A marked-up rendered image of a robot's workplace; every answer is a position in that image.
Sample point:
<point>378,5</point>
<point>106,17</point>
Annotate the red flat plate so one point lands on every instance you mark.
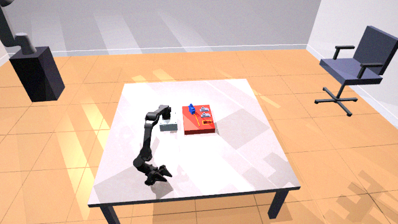
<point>204,117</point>

